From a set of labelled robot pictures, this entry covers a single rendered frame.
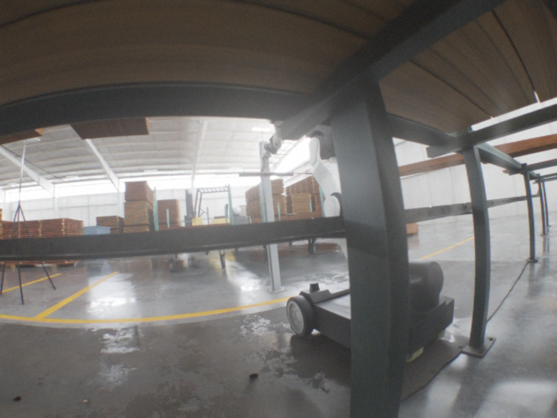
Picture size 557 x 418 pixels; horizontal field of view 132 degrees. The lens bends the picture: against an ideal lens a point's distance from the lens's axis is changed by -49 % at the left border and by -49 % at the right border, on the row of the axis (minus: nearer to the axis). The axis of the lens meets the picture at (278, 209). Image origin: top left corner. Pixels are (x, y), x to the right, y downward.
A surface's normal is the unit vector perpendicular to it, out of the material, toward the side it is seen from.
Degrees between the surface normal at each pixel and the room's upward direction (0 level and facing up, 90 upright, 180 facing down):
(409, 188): 87
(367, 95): 90
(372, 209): 90
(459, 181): 88
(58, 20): 180
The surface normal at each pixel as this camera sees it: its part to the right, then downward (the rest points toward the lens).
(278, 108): 0.39, -0.11
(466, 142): -0.92, 0.06
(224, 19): 0.10, 0.99
